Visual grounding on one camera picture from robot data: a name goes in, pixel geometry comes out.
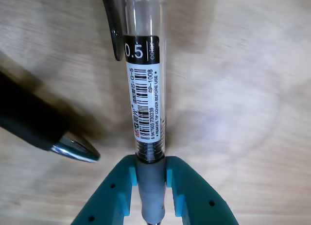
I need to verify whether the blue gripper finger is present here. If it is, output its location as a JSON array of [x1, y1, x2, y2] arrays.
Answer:
[[166, 155, 241, 225], [69, 154, 138, 225]]

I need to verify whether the grey grip clear pen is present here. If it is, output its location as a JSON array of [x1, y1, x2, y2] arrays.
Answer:
[[100, 0, 169, 225]]

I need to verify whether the black grip retractable pen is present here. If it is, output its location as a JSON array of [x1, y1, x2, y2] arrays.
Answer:
[[0, 69, 102, 164]]

